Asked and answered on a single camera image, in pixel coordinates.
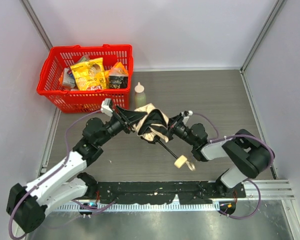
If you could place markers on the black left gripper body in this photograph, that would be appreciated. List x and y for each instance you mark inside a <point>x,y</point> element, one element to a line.
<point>122,121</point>

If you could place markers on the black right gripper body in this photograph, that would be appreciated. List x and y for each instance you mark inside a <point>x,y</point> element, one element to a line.
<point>175,124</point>

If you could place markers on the cream folding umbrella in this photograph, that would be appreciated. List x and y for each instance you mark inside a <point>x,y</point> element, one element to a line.
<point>153,127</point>

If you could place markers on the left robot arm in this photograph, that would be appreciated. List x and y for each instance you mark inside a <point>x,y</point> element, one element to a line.
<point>28,205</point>

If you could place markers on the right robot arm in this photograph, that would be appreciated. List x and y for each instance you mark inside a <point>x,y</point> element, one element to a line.
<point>250,155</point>

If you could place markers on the clear plastic bottle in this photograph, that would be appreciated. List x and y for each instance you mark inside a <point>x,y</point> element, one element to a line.
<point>139,96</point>

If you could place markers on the black snack packet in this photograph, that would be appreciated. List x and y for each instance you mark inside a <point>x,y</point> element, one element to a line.
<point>117,80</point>

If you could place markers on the orange snack bag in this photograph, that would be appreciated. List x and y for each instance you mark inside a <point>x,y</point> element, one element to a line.
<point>118,69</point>

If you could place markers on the yellow snack bag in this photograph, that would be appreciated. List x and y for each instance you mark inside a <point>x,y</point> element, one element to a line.
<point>90,75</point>

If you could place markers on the red plastic shopping basket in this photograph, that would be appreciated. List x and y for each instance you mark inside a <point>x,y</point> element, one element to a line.
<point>68,101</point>

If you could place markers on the grey box in basket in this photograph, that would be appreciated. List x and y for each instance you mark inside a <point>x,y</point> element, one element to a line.
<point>66,81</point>

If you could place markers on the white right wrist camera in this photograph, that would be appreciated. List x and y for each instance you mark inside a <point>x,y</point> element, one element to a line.
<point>187,113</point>

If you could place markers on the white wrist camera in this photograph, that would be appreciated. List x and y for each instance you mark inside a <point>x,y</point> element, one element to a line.
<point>107,107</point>
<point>187,113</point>

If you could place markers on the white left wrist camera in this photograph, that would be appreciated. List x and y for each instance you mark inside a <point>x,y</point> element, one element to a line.
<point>107,107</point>

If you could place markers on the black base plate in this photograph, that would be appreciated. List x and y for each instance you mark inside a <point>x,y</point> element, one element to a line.
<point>161,192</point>

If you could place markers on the grey slotted cable duct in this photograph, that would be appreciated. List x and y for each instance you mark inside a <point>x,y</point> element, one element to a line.
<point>175,206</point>

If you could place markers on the grey wall corner profile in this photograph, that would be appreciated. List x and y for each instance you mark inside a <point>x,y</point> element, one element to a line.
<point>37,23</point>

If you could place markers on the right wall corner profile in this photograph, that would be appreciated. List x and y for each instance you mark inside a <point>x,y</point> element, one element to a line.
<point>275,11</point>

